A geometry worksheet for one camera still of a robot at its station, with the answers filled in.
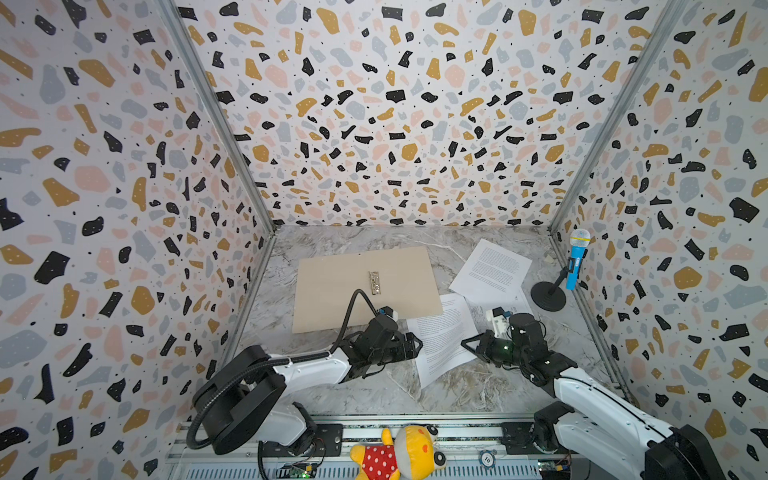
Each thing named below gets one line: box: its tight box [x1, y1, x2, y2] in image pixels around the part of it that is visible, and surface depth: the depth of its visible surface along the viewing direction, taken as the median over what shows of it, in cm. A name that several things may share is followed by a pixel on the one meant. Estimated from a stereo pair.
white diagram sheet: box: [464, 288, 535, 333], surface depth 103 cm
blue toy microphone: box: [566, 228, 591, 291], surface depth 86 cm
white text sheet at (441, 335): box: [406, 296, 480, 389], surface depth 93 cm
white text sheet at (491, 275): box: [448, 238, 533, 309], surface depth 112 cm
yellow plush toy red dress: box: [350, 424, 447, 480], surface depth 68 cm
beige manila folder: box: [292, 246, 444, 334], surface depth 109 cm
